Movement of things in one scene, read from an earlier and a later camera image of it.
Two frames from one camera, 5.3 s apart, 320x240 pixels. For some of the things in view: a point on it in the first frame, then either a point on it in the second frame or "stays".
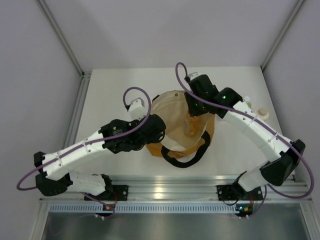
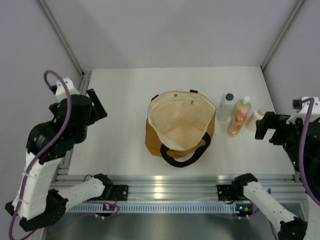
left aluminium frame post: [84, 75] stays
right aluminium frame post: [281, 34] stays
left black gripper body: [140, 145] to [82, 132]
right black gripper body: [195, 107] to [292, 131]
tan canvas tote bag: [186, 138] stays
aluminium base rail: [186, 188] stays
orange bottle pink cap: [191, 126] to [236, 125]
